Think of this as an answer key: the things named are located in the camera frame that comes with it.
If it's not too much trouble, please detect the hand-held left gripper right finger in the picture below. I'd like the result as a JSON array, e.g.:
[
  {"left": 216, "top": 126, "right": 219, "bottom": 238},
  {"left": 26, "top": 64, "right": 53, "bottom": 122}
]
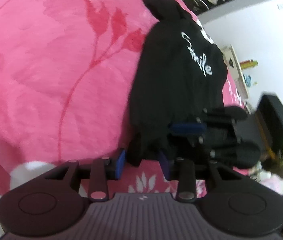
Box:
[{"left": 158, "top": 150, "right": 242, "bottom": 203}]

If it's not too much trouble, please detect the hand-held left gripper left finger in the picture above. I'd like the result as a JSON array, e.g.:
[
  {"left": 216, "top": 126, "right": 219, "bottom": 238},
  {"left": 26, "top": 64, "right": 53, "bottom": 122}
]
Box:
[{"left": 45, "top": 149, "right": 127, "bottom": 202}]

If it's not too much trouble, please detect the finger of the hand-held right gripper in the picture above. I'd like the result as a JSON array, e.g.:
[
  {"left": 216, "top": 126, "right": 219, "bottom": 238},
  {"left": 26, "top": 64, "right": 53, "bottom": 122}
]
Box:
[
  {"left": 168, "top": 134, "right": 261, "bottom": 170},
  {"left": 170, "top": 106, "right": 248, "bottom": 137}
]

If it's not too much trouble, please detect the black top with white lettering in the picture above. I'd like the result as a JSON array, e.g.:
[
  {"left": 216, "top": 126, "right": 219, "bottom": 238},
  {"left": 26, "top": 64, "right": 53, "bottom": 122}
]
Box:
[{"left": 128, "top": 0, "right": 228, "bottom": 167}]

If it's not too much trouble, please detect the green thermos bottle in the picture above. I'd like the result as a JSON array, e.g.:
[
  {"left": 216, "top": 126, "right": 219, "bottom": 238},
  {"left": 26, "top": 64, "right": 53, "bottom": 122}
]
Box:
[{"left": 240, "top": 59, "right": 259, "bottom": 68}]

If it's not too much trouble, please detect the cream nightstand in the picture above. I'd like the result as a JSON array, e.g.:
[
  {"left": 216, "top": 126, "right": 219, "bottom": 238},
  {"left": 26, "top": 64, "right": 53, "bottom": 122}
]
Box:
[{"left": 221, "top": 44, "right": 250, "bottom": 100}]

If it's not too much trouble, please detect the pink floral blanket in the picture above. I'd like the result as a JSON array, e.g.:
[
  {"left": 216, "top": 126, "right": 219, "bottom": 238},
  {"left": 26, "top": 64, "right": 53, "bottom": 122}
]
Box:
[{"left": 0, "top": 0, "right": 283, "bottom": 233}]

